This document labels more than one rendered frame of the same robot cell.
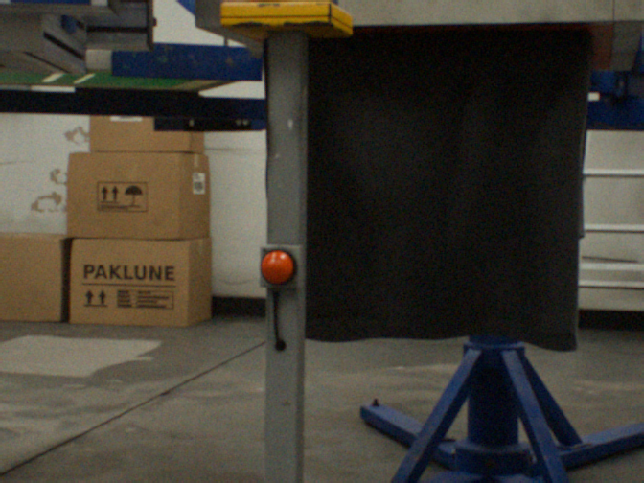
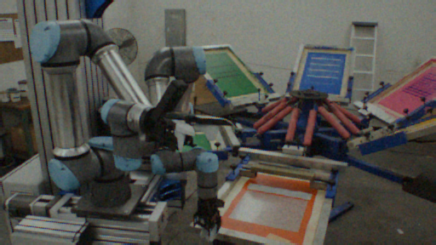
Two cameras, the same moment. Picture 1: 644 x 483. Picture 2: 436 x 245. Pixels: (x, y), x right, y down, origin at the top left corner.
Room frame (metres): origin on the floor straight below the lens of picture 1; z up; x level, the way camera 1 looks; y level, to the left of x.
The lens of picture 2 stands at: (0.41, -0.19, 1.93)
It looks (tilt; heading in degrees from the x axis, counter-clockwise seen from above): 18 degrees down; 10
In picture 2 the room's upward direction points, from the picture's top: straight up
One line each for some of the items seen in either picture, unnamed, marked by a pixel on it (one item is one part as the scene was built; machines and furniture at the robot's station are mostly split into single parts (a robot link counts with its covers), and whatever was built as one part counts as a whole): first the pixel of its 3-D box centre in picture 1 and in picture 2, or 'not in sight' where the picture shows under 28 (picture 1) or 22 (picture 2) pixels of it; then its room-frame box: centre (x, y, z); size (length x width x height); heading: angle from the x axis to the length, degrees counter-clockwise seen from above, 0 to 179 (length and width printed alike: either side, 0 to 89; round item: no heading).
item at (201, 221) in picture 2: not in sight; (207, 210); (1.51, 0.05, 1.22); 0.09 x 0.08 x 0.12; 168
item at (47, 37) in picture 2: not in sight; (66, 108); (1.36, 0.47, 1.63); 0.15 x 0.12 x 0.55; 157
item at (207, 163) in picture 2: not in sight; (207, 169); (1.52, 0.05, 1.38); 0.09 x 0.08 x 0.11; 27
